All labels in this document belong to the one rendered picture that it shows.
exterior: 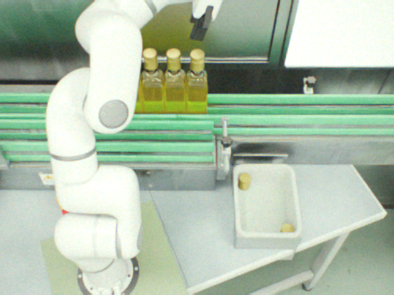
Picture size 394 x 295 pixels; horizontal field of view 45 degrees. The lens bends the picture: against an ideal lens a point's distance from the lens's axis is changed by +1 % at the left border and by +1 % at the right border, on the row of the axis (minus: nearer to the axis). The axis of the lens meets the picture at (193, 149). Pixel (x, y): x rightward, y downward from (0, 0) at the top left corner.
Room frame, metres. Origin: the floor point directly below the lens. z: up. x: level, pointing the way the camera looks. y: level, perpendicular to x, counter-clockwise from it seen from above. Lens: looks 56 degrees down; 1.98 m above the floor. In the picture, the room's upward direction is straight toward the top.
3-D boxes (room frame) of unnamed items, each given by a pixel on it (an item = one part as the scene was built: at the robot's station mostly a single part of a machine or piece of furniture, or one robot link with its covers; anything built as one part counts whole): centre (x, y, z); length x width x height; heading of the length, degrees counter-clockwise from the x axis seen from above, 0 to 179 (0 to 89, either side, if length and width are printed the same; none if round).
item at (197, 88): (0.85, -0.01, 0.99); 0.06 x 0.06 x 0.21; 0
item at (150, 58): (0.85, 0.11, 1.14); 0.04 x 0.04 x 0.04
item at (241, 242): (0.65, -0.20, 0.79); 0.27 x 0.17 x 0.08; 0
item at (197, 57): (0.85, -0.01, 1.14); 0.04 x 0.04 x 0.04
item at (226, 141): (0.72, -0.09, 0.95); 0.17 x 0.03 x 0.12; 0
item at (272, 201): (0.62, -0.20, 0.80); 0.22 x 0.17 x 0.09; 0
